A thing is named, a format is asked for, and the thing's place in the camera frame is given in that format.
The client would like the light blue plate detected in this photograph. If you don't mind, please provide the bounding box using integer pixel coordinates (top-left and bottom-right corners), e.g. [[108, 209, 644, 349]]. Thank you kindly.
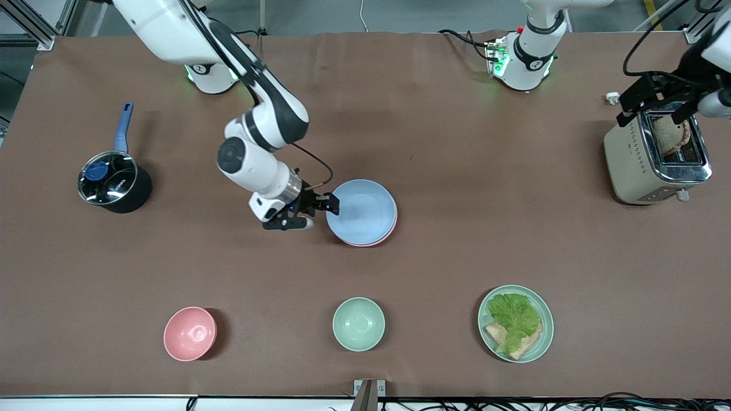
[[326, 179, 397, 245]]

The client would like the pink plate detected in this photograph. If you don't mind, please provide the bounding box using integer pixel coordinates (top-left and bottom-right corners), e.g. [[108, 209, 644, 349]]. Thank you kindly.
[[338, 212, 398, 248]]

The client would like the brown toast slice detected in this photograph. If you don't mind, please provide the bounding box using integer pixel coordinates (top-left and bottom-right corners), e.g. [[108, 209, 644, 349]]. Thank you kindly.
[[653, 116, 690, 156]]

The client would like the beige chrome toaster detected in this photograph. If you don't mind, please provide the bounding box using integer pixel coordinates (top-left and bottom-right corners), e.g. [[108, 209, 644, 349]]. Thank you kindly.
[[604, 106, 713, 205]]

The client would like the green bowl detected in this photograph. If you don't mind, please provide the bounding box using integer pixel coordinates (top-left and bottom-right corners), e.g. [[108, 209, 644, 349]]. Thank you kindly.
[[332, 297, 386, 352]]

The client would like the brown table cover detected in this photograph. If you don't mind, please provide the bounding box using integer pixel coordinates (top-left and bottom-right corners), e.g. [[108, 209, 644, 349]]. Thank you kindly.
[[0, 30, 731, 400]]

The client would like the dark blue saucepan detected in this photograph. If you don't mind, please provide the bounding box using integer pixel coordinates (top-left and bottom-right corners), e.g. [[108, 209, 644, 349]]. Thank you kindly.
[[77, 102, 153, 215]]

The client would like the pink bowl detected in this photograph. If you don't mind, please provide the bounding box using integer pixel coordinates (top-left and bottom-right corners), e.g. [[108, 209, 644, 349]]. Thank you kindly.
[[163, 307, 218, 362]]

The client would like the glass lid blue knob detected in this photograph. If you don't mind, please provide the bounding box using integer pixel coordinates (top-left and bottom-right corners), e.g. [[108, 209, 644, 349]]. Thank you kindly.
[[78, 151, 139, 205]]

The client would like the green lettuce leaf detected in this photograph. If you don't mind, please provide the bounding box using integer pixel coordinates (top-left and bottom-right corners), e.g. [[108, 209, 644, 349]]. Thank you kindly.
[[487, 293, 542, 354]]

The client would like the green plate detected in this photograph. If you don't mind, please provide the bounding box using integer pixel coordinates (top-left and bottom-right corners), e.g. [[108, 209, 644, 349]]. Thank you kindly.
[[477, 285, 555, 364]]

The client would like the brown bread slice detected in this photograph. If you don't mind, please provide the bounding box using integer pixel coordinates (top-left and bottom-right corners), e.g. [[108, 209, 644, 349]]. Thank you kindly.
[[484, 321, 543, 361]]

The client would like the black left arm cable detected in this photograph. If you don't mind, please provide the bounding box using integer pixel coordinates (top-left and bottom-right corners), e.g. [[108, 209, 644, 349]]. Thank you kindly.
[[622, 0, 731, 78]]

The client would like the aluminium frame profile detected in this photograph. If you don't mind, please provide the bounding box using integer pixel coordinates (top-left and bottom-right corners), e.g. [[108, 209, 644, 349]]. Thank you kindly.
[[0, 0, 79, 52], [682, 0, 731, 45]]

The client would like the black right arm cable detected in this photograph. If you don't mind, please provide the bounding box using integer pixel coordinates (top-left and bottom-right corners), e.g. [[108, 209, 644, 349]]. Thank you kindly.
[[180, 0, 335, 192]]

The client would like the black arm base cable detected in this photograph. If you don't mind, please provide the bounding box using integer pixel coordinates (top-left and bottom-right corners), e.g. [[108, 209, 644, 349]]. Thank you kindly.
[[438, 29, 493, 61]]

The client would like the metal table bracket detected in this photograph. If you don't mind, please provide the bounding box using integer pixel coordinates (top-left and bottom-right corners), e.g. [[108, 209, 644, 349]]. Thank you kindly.
[[353, 379, 387, 411]]

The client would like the black cable bundle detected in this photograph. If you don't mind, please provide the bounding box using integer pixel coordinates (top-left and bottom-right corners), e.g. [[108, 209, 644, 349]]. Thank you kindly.
[[380, 391, 731, 411]]

